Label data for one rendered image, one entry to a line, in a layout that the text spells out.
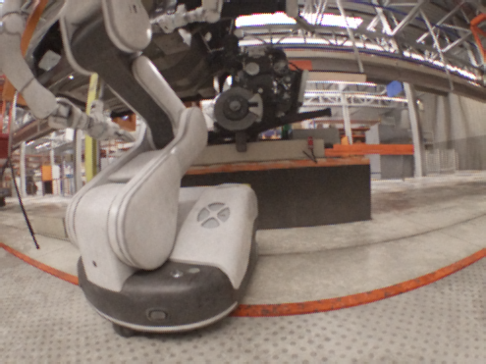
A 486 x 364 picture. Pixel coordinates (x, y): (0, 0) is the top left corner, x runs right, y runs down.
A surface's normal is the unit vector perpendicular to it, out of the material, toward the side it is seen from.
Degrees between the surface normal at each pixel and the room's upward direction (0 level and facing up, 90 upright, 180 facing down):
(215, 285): 63
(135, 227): 89
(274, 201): 90
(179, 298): 72
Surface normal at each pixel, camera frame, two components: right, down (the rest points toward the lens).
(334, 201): -0.11, 0.05
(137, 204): 0.93, -0.17
